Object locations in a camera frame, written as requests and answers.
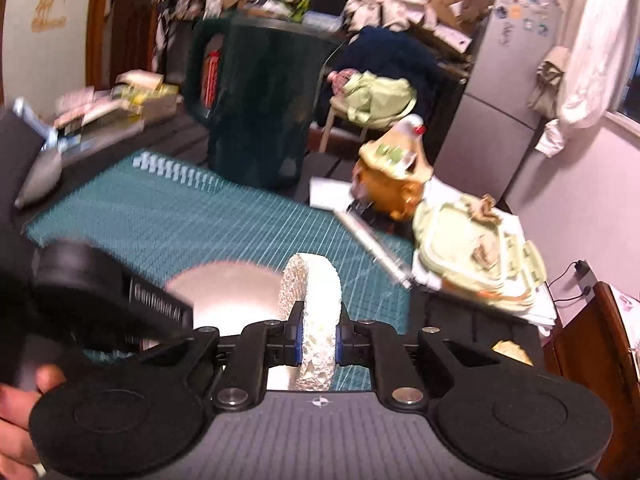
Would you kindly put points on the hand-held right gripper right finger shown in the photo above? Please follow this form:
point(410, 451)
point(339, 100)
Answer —
point(340, 342)

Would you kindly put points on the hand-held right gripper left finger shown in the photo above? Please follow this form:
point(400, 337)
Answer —
point(298, 337)

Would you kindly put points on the white round sponge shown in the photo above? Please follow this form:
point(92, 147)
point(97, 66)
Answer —
point(312, 290)

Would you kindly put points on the white ceramic bowl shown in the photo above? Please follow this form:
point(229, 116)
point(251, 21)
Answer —
point(225, 295)

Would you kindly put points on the person's left hand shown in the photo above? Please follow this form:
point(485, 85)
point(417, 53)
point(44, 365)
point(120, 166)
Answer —
point(17, 420)

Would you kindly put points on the white pen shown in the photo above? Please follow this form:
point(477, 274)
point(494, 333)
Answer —
point(375, 250)

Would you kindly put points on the green cutting mat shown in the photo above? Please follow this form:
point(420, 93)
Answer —
point(275, 220)

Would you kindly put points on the white mug with blue hat lid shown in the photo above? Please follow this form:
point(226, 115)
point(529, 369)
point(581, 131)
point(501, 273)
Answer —
point(42, 175)

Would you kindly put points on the white paper card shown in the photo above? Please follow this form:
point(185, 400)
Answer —
point(325, 195)

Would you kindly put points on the pale green container lids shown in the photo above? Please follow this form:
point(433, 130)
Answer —
point(450, 245)

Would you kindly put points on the orange bear mug with hat lid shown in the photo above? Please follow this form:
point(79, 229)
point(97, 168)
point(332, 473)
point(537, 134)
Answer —
point(390, 190)

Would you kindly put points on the stack of booklets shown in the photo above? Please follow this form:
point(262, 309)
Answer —
point(100, 120)

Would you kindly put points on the yellow ginkgo leaf coaster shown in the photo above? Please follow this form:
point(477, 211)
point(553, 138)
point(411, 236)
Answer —
point(512, 350)

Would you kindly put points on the silver metal bar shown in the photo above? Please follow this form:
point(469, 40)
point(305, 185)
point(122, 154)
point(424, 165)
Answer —
point(35, 122)

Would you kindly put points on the wooden stool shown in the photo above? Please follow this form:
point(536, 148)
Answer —
point(332, 125)

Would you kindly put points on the dark green kettle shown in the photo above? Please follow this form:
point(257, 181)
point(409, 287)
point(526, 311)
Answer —
point(260, 110)

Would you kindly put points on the red box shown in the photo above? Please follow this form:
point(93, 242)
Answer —
point(212, 75)

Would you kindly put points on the light green cloth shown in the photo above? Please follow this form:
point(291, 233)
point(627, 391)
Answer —
point(380, 97)

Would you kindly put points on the black power plug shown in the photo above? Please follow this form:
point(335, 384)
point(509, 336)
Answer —
point(580, 266)

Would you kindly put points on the brown wooden cabinet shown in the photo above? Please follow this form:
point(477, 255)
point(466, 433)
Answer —
point(600, 360)

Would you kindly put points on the grey fridge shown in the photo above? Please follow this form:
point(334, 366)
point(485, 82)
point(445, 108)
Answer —
point(490, 125)

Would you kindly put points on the brown wooden door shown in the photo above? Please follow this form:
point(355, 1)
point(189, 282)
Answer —
point(125, 20)

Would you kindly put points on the dark blue garment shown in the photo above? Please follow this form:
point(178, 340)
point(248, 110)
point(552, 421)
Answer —
point(400, 55)

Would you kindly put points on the clear plastic box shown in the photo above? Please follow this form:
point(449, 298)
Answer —
point(325, 22)

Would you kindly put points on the beige cloth bag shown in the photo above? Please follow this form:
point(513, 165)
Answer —
point(550, 80)

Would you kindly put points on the window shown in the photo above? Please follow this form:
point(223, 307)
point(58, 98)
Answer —
point(625, 105)

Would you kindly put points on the group of fridge magnets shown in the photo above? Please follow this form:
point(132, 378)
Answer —
point(522, 10)

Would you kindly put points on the white hanging clothes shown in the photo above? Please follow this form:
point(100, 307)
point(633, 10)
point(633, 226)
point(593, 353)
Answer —
point(595, 60)

